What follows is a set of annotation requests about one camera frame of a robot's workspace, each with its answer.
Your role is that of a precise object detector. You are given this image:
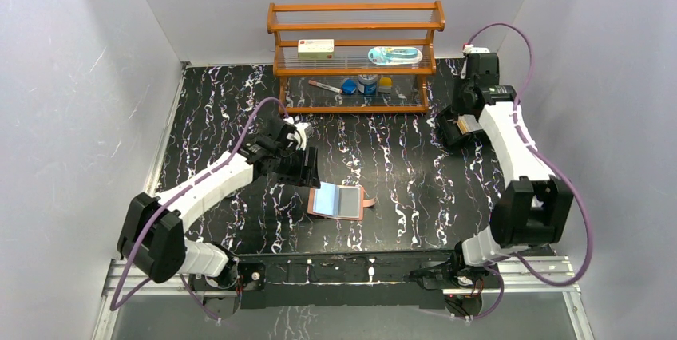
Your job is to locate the red white marker pen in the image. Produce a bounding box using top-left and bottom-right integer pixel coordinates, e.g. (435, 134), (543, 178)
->
(308, 80), (342, 93)

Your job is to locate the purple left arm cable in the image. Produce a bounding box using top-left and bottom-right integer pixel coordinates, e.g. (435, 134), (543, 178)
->
(109, 97), (289, 322)

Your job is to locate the gold cards stack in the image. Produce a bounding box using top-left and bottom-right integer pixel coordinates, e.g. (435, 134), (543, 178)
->
(457, 114), (482, 134)

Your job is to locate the brown leather card holder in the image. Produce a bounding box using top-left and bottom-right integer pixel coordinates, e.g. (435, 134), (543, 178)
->
(307, 182), (376, 221)

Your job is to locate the small blue box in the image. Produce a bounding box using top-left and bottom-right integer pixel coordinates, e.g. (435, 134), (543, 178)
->
(340, 78), (358, 95)

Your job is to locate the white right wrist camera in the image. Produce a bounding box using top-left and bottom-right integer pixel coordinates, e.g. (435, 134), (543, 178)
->
(462, 44), (490, 56)

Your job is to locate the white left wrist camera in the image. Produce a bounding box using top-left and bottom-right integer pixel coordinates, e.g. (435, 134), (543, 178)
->
(292, 122), (313, 151)

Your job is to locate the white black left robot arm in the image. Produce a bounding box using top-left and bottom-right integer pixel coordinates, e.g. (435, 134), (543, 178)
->
(117, 117), (320, 289)

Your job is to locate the black card tray box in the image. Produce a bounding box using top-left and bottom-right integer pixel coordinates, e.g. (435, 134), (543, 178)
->
(434, 106), (489, 151)

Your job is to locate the blue white round tin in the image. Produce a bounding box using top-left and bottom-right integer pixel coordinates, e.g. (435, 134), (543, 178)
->
(358, 74), (378, 96)

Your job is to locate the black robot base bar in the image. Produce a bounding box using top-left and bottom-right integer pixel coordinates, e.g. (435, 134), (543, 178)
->
(240, 249), (459, 310)

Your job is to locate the blue toothbrush blister pack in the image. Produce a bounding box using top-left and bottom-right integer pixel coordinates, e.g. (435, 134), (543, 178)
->
(367, 46), (423, 65)

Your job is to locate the white red medicine box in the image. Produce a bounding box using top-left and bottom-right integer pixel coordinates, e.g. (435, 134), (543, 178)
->
(297, 39), (335, 60)

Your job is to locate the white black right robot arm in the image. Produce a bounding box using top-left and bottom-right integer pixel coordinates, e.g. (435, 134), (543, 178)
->
(447, 45), (573, 287)

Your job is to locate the small yellow box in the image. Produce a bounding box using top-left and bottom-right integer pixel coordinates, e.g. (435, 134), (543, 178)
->
(377, 77), (393, 94)

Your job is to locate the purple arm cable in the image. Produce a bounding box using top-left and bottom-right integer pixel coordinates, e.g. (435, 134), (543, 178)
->
(465, 22), (595, 288)
(109, 97), (289, 322)

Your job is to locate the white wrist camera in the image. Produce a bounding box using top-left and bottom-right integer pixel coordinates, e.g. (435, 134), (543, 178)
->
(292, 122), (313, 151)
(462, 44), (490, 56)

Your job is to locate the wooden three-tier shelf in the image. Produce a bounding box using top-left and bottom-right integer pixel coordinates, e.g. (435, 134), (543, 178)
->
(266, 1), (446, 114)

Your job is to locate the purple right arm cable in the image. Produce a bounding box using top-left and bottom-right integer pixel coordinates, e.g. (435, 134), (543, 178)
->
(465, 22), (595, 288)

